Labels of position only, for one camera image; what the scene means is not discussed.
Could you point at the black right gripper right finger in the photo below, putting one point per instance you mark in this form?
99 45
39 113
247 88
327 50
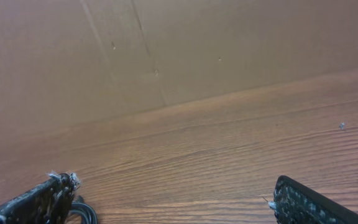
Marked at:
295 203

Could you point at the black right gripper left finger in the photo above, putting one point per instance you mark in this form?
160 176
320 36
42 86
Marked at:
47 203

